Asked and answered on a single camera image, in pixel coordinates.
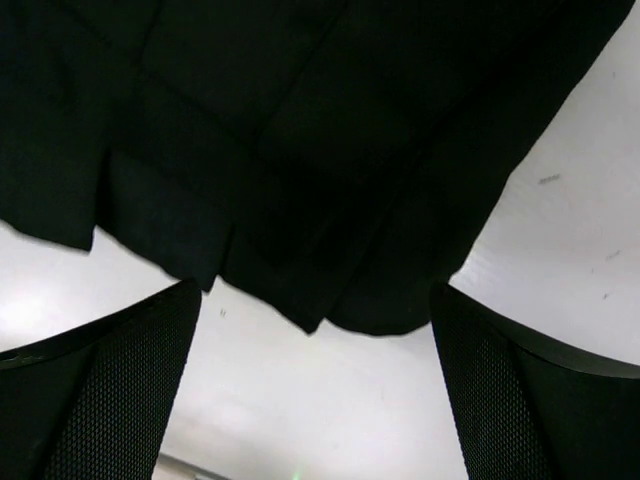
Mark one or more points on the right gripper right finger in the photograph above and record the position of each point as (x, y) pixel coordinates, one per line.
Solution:
(527, 406)

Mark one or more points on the aluminium table edge rail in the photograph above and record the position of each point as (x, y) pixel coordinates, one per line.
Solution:
(168, 467)

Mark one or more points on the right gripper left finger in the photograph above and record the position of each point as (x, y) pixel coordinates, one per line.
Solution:
(94, 402)

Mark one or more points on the black skirt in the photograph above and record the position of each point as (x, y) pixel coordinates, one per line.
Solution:
(335, 159)

